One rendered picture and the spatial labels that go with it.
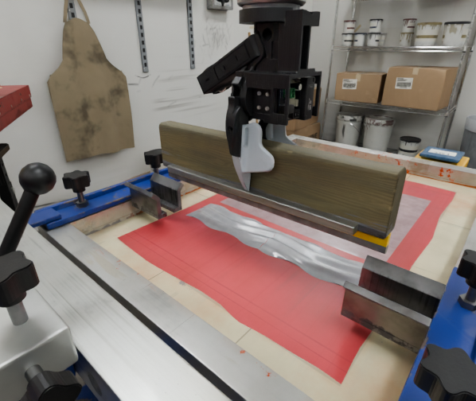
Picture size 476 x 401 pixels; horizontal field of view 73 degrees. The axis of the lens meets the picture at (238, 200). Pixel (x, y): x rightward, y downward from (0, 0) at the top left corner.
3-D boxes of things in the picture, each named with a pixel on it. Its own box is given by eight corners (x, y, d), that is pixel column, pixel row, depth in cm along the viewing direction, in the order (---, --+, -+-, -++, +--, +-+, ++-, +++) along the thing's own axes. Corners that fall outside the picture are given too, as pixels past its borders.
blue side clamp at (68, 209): (177, 192, 77) (175, 164, 74) (192, 198, 74) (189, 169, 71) (44, 246, 56) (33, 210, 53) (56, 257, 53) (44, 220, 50)
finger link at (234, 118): (232, 158, 39) (239, 81, 36) (222, 156, 40) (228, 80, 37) (255, 155, 43) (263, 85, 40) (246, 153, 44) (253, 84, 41)
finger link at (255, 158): (262, 204, 39) (272, 126, 36) (226, 191, 43) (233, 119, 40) (276, 199, 41) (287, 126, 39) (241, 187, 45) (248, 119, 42)
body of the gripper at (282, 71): (284, 132, 35) (291, 3, 30) (226, 122, 40) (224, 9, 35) (317, 121, 40) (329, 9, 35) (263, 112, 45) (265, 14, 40)
